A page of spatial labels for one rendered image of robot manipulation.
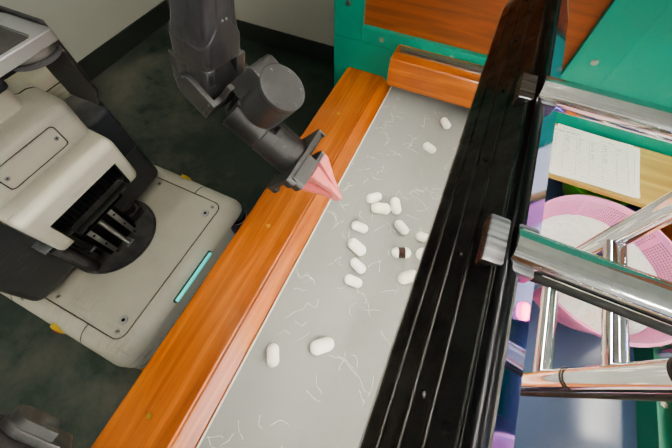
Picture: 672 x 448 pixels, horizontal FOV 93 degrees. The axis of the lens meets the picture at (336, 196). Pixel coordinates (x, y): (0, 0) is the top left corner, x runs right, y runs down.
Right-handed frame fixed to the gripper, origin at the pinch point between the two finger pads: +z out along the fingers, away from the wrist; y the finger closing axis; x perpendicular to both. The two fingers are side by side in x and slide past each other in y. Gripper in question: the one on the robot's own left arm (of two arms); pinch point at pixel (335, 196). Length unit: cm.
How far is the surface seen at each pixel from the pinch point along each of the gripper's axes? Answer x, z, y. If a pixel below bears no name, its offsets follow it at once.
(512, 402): -29.5, 1.0, -20.6
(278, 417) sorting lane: 6.1, 11.5, -30.2
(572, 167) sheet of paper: -19.0, 33.9, 29.9
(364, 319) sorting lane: 1.9, 16.2, -13.0
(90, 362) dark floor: 113, 1, -52
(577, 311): -18.6, 40.7, 3.0
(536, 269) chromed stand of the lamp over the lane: -31.4, -2.3, -14.2
